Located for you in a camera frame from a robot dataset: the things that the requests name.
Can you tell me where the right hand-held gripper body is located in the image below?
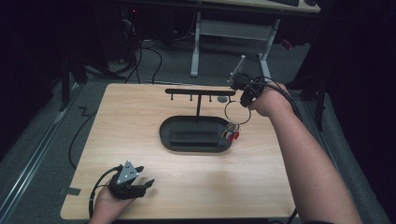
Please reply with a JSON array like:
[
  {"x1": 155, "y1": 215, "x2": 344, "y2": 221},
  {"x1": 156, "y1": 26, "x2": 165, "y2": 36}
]
[{"x1": 229, "y1": 55, "x2": 265, "y2": 101}]

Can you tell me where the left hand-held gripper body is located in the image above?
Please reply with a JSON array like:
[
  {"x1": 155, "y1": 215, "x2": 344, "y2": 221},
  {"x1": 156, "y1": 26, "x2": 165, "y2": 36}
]
[{"x1": 107, "y1": 160, "x2": 148, "y2": 201}]

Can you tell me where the key ring with coloured tags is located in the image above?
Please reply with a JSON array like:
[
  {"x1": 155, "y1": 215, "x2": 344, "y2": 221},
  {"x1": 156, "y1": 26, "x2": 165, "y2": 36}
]
[{"x1": 220, "y1": 99, "x2": 252, "y2": 144}]

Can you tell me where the black key stand with tray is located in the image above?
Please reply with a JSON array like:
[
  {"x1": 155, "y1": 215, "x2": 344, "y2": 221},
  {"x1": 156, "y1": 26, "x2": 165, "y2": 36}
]
[{"x1": 159, "y1": 88, "x2": 236, "y2": 154}]

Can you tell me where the black wallet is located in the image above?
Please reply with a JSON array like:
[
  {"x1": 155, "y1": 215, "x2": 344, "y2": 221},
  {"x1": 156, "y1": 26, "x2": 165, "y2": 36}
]
[{"x1": 168, "y1": 122, "x2": 219, "y2": 147}]

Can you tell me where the person's right hand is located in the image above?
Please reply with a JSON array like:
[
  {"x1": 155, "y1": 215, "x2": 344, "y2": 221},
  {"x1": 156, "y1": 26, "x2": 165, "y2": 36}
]
[{"x1": 248, "y1": 81, "x2": 293, "y2": 119}]

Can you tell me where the person's left hand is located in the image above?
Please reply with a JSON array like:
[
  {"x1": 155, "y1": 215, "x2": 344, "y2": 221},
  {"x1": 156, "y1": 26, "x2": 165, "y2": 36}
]
[{"x1": 88, "y1": 186, "x2": 135, "y2": 224}]

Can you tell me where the grey-legged wooden desk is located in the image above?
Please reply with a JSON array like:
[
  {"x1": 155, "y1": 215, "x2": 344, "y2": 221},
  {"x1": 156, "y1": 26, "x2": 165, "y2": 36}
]
[{"x1": 190, "y1": 0, "x2": 321, "y2": 85}]

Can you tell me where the grey tape piece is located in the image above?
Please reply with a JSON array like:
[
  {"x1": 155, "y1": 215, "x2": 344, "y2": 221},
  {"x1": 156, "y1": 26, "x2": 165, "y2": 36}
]
[{"x1": 58, "y1": 186, "x2": 82, "y2": 197}]

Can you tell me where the black stand leg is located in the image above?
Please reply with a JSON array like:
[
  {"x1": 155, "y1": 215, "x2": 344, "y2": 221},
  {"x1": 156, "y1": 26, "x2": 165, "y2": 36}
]
[
  {"x1": 58, "y1": 52, "x2": 89, "y2": 112},
  {"x1": 284, "y1": 69, "x2": 329, "y2": 133}
]

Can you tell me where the black keyboard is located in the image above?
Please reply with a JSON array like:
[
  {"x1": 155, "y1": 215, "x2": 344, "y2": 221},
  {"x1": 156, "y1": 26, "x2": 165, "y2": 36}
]
[{"x1": 269, "y1": 0, "x2": 301, "y2": 7}]

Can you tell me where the left hand-held gripper black cable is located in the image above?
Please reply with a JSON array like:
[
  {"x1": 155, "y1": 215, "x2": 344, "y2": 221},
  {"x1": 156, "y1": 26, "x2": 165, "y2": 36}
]
[{"x1": 88, "y1": 164, "x2": 124, "y2": 219}]

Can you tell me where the hand-held gripper black cable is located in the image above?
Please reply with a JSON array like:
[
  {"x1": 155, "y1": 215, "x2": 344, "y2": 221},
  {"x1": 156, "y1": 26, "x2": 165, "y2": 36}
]
[
  {"x1": 88, "y1": 164, "x2": 124, "y2": 219},
  {"x1": 248, "y1": 76, "x2": 304, "y2": 123}
]

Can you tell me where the right hand-held gripper black cable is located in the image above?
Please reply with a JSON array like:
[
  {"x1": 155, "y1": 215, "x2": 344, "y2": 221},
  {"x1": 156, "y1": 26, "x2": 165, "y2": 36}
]
[{"x1": 248, "y1": 76, "x2": 304, "y2": 123}]

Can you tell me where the black floor cable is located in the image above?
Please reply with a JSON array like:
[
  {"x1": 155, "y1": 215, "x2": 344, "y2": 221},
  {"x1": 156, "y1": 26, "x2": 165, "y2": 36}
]
[{"x1": 68, "y1": 106, "x2": 98, "y2": 171}]

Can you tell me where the bundle of black cables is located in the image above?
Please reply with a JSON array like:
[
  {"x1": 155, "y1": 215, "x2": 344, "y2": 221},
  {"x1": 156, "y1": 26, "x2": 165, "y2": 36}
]
[{"x1": 120, "y1": 18, "x2": 163, "y2": 85}]

